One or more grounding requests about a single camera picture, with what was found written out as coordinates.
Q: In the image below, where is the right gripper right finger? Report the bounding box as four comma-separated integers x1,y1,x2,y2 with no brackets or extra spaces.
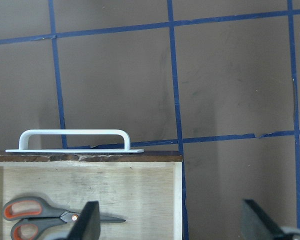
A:
241,199,300,240

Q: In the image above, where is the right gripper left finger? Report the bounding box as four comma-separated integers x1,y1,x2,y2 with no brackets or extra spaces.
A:
46,201,101,240

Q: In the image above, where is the brown wooden drawer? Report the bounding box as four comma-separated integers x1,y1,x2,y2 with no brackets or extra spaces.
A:
0,151,183,240

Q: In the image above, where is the white drawer handle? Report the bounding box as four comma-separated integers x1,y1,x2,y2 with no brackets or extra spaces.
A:
5,129,145,154

